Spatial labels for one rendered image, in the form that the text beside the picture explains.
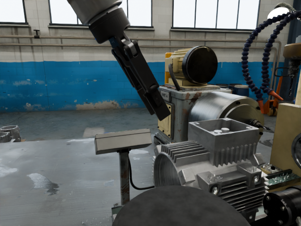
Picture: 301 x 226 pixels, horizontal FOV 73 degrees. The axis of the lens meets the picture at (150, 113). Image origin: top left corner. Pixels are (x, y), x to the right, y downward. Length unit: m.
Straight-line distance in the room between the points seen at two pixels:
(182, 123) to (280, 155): 0.40
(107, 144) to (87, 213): 0.27
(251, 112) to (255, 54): 6.49
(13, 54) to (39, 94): 1.16
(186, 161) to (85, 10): 0.33
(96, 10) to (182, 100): 0.63
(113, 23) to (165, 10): 5.86
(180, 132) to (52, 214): 0.60
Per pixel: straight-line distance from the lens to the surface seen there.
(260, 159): 0.51
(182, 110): 0.94
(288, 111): 0.84
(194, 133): 0.48
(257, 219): 0.59
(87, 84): 6.00
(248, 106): 0.84
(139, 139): 0.63
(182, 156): 0.42
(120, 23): 0.40
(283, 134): 0.86
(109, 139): 0.61
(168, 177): 0.56
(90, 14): 0.40
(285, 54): 0.68
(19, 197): 0.95
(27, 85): 6.40
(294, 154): 0.84
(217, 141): 0.43
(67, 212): 0.80
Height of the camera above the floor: 1.28
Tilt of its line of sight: 14 degrees down
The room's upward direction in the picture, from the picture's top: straight up
